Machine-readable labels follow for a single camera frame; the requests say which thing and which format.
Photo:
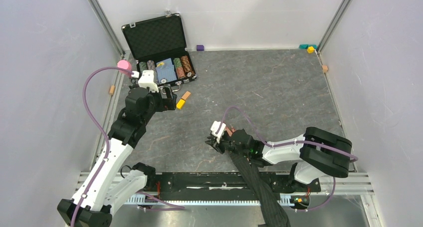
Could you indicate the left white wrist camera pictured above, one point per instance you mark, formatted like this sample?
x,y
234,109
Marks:
x,y
146,79

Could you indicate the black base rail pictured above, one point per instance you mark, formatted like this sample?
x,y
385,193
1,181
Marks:
x,y
180,189

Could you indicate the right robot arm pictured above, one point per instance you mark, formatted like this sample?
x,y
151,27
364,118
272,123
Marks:
x,y
315,153

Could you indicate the teal block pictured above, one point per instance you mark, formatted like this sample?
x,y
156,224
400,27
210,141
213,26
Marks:
x,y
306,46

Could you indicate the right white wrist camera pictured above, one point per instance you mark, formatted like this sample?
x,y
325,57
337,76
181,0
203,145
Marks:
x,y
218,129

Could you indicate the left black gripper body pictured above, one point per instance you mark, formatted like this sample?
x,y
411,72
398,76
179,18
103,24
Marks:
x,y
164,104

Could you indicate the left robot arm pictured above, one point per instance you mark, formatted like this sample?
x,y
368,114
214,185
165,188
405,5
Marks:
x,y
96,201

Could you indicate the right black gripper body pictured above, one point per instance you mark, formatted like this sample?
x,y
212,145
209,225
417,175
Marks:
x,y
225,144

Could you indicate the mannequin hand with red nails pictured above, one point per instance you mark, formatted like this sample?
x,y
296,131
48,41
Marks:
x,y
230,130

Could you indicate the black poker chip case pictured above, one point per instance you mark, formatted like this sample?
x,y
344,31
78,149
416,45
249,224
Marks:
x,y
161,41

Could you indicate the purple cube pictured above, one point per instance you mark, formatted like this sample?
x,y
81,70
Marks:
x,y
200,47

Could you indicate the yellow block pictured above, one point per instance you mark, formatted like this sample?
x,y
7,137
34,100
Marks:
x,y
180,104

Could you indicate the pink microphone on tripod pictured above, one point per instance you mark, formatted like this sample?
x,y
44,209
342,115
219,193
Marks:
x,y
125,67

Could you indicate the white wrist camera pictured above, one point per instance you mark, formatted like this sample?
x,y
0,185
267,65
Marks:
x,y
218,129
146,79

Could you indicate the tan block left wall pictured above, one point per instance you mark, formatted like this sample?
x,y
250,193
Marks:
x,y
112,89

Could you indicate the yellow cube in corner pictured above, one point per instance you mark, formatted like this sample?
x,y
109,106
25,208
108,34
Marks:
x,y
310,49

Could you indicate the black pinstripe sleeve forearm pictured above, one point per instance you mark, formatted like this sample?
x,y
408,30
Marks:
x,y
273,213

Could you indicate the orange wooden block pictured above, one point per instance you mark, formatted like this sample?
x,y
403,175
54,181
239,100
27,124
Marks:
x,y
186,95

